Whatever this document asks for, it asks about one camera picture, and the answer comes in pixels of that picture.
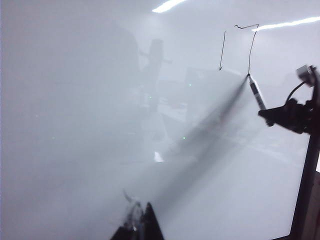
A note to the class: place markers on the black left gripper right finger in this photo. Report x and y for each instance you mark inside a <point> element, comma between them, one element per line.
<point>151,225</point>

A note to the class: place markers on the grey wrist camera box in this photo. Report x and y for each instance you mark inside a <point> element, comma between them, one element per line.
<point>306,75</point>

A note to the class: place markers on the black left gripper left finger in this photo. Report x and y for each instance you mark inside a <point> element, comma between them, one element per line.
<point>126,231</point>

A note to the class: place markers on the white whiteboard with black frame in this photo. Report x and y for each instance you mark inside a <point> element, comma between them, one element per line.
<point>100,100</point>

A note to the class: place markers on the white marker pen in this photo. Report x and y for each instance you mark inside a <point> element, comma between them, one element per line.
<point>256,95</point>

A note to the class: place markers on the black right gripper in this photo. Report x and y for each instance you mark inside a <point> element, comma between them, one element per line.
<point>311,115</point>

